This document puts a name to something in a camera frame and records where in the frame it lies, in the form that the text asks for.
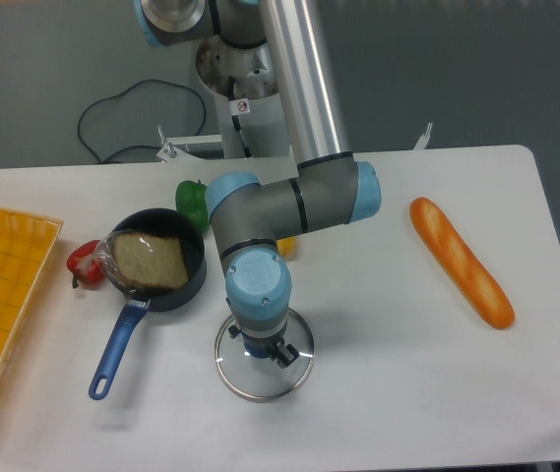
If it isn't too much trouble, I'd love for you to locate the green bell pepper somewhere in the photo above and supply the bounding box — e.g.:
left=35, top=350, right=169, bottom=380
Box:
left=175, top=180, right=210, bottom=234

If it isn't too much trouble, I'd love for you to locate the black cable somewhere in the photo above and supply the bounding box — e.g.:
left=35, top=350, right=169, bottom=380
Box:
left=77, top=78, right=208, bottom=164

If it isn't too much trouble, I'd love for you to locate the red bell pepper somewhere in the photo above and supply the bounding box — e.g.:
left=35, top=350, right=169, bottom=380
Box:
left=66, top=240, right=105, bottom=289

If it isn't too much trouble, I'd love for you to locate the bagged bread slice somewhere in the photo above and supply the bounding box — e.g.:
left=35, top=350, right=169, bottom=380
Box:
left=95, top=230, right=191, bottom=297

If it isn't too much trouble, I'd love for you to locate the dark blue saucepan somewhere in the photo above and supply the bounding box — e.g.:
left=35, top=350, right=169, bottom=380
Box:
left=89, top=208, right=207, bottom=400

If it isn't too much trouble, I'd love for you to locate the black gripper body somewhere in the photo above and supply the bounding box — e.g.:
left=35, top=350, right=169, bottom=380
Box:
left=227, top=324, right=286, bottom=359

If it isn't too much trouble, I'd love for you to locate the orange baguette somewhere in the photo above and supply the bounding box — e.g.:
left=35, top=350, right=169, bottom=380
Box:
left=409, top=197, right=516, bottom=330

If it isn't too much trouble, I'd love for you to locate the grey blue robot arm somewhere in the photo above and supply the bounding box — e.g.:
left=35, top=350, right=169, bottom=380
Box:
left=135, top=1, right=381, bottom=367

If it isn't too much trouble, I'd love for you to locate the glass pot lid blue knob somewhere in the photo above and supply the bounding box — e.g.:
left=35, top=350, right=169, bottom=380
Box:
left=214, top=310, right=315, bottom=402

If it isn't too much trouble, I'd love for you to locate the yellow bell pepper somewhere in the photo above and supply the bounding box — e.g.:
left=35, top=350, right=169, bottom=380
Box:
left=277, top=237, right=296, bottom=259

